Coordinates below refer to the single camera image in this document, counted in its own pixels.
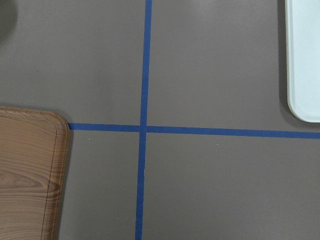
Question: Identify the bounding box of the brown wooden tray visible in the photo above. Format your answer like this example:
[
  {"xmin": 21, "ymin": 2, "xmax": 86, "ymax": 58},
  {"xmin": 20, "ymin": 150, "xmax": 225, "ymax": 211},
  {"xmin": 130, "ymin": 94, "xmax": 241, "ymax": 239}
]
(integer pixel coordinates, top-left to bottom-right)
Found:
[{"xmin": 0, "ymin": 106, "xmax": 69, "ymax": 240}]

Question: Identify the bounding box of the cream bear tray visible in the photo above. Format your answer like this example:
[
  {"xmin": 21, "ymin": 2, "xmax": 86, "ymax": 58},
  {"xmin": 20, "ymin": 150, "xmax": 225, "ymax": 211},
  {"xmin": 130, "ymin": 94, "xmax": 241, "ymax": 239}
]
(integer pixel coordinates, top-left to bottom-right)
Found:
[{"xmin": 285, "ymin": 0, "xmax": 320, "ymax": 123}]

